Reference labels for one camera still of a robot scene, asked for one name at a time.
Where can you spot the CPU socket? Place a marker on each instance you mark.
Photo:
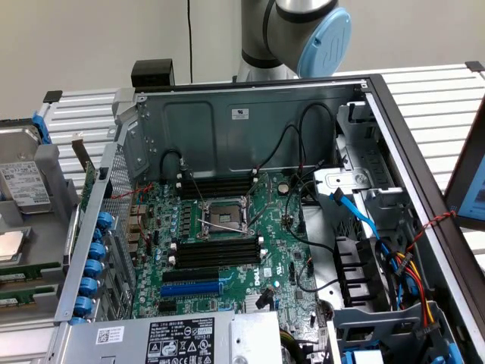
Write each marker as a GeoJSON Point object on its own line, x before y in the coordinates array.
{"type": "Point", "coordinates": [223, 218]}

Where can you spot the metal socket cover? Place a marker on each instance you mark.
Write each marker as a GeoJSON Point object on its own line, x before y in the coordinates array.
{"type": "Point", "coordinates": [248, 212]}

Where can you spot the green motherboard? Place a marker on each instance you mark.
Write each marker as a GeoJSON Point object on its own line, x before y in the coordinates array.
{"type": "Point", "coordinates": [280, 235]}

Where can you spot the black fan shroud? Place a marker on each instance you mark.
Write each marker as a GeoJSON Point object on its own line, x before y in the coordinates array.
{"type": "Point", "coordinates": [356, 273]}

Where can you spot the grey parts rack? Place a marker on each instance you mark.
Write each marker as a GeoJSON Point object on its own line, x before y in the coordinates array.
{"type": "Point", "coordinates": [49, 235]}

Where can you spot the green graphics card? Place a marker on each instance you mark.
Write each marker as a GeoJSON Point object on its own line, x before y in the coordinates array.
{"type": "Point", "coordinates": [88, 186]}

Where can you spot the blue plastic bracket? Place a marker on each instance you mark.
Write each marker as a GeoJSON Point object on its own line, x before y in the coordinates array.
{"type": "Point", "coordinates": [39, 125]}

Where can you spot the blue plastic disk carrier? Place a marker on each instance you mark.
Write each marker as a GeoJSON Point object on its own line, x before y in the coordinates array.
{"type": "Point", "coordinates": [363, 358]}

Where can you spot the silver hard disk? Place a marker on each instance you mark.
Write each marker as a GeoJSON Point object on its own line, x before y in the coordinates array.
{"type": "Point", "coordinates": [22, 182]}

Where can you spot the black table end cap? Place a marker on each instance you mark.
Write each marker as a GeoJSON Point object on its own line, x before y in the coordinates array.
{"type": "Point", "coordinates": [52, 96]}
{"type": "Point", "coordinates": [475, 65]}

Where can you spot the thin metal locking lever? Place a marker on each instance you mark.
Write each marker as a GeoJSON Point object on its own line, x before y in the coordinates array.
{"type": "Point", "coordinates": [195, 184]}
{"type": "Point", "coordinates": [223, 226]}

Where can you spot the round coin battery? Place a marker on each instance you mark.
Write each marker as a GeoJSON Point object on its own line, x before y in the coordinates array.
{"type": "Point", "coordinates": [283, 188]}

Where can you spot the blue expansion slot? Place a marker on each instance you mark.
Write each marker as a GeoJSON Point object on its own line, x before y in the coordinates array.
{"type": "Point", "coordinates": [189, 290]}

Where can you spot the short black expansion slot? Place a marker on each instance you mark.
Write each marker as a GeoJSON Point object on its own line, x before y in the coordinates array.
{"type": "Point", "coordinates": [169, 306]}

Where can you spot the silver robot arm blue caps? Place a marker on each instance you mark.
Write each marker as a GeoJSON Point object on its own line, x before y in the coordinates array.
{"type": "Point", "coordinates": [261, 30]}

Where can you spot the grey power supply unit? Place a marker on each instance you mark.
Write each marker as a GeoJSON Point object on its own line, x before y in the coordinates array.
{"type": "Point", "coordinates": [132, 341]}

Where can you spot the long black expansion slot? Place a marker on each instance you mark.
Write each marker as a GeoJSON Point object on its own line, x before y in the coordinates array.
{"type": "Point", "coordinates": [189, 275]}

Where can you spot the blue slot retainer clip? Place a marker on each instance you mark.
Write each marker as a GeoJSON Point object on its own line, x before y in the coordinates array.
{"type": "Point", "coordinates": [97, 251]}
{"type": "Point", "coordinates": [105, 220]}
{"type": "Point", "coordinates": [83, 305]}
{"type": "Point", "coordinates": [93, 267]}
{"type": "Point", "coordinates": [98, 234]}
{"type": "Point", "coordinates": [78, 321]}
{"type": "Point", "coordinates": [88, 286]}

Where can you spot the metal disk bay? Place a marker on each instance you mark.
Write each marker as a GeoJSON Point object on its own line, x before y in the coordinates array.
{"type": "Point", "coordinates": [341, 178]}

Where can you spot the dark laptop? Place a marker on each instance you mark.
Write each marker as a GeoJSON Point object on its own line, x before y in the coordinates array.
{"type": "Point", "coordinates": [473, 189]}

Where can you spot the open grey PC case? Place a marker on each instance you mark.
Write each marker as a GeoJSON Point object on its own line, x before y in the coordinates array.
{"type": "Point", "coordinates": [189, 132]}

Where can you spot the black box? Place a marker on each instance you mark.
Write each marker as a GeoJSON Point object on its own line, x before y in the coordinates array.
{"type": "Point", "coordinates": [151, 74]}

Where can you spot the silver heat sink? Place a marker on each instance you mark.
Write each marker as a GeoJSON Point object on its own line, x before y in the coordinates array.
{"type": "Point", "coordinates": [250, 305]}

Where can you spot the silver CPU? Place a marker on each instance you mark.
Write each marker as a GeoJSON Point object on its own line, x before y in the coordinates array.
{"type": "Point", "coordinates": [9, 246]}

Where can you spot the RAM slot white latches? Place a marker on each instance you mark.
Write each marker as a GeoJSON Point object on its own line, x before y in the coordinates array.
{"type": "Point", "coordinates": [219, 262]}
{"type": "Point", "coordinates": [223, 189]}
{"type": "Point", "coordinates": [219, 250]}
{"type": "Point", "coordinates": [223, 179]}

